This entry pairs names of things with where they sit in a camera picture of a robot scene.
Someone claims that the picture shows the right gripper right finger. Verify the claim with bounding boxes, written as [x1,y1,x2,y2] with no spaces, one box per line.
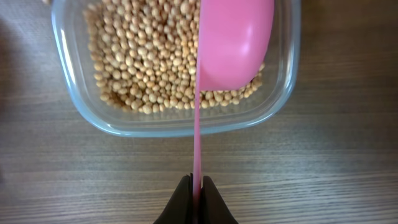
[198,176,238,224]

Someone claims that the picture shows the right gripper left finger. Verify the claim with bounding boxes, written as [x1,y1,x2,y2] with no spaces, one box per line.
[154,174,193,224]

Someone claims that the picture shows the pink measuring scoop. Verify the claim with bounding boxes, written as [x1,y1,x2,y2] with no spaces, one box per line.
[193,0,274,205]

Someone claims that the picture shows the pile of soybeans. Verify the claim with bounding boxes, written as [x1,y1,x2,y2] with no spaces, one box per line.
[83,0,262,114]

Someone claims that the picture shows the clear plastic container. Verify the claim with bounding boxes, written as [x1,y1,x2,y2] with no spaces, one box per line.
[52,0,302,138]

